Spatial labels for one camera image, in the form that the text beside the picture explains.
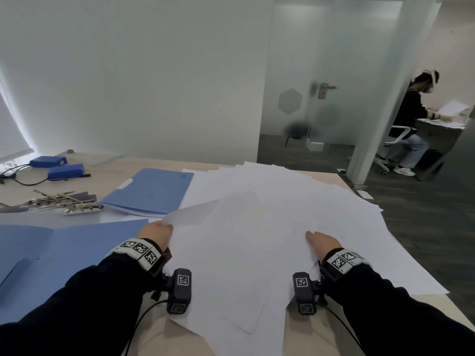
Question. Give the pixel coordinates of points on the person's right hand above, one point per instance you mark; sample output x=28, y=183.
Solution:
x=324, y=244

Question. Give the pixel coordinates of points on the person's left hand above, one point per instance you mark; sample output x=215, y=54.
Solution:
x=157, y=233

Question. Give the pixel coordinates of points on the pile of white paper sheets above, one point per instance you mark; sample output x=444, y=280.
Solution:
x=334, y=203

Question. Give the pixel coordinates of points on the blue folder with dark logo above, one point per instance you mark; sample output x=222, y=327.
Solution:
x=152, y=189

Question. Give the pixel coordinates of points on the blue folder with inner slot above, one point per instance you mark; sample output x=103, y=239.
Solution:
x=74, y=255

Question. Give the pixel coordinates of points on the person's left forearm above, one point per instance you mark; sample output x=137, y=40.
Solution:
x=74, y=311

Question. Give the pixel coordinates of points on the person's right forearm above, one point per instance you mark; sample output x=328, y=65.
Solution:
x=400, y=315

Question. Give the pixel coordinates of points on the white wristband with black markers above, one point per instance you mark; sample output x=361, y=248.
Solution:
x=345, y=263
x=139, y=252

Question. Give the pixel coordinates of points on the white box behind glass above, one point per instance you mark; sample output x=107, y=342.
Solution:
x=316, y=146

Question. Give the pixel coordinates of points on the blue battery pack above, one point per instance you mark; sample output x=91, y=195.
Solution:
x=48, y=161
x=66, y=171

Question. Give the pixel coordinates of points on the dark chair behind glass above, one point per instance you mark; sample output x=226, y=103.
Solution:
x=297, y=130

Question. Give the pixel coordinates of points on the white office chair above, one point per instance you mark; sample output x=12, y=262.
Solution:
x=397, y=135

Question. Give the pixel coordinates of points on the gray hexagon sticker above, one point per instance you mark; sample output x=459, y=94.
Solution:
x=290, y=101

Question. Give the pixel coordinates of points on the light gray office desk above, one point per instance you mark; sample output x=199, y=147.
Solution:
x=441, y=135

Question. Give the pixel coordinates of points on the white roller blind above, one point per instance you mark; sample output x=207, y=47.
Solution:
x=13, y=137

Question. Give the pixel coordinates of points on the frosted glass door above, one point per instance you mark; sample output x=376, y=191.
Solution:
x=352, y=51

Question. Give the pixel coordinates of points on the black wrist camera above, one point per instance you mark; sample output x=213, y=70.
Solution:
x=179, y=291
x=304, y=292

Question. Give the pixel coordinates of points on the white head-mounted camera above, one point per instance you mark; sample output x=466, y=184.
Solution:
x=430, y=79

